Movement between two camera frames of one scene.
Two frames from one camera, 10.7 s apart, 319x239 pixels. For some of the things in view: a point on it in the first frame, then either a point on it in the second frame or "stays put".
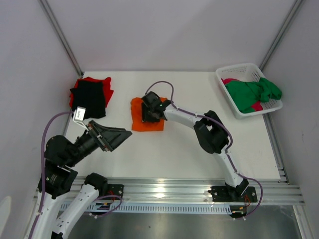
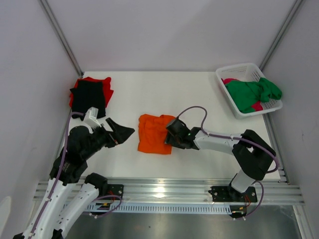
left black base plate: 114,189 stays put
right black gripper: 145,112 → 175,133
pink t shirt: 257,106 stays put
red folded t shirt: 106,88 stays put
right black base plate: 221,194 stays put
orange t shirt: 137,124 → 152,132
